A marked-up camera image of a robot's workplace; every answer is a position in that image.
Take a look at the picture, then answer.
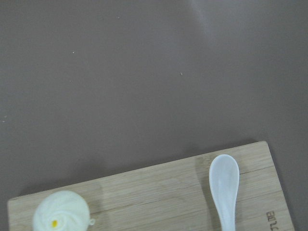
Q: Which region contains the white ceramic spoon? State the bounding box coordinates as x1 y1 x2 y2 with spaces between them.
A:
209 154 240 231

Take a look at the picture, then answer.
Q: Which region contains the wooden cutting board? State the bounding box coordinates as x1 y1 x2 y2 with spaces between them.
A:
7 141 295 231

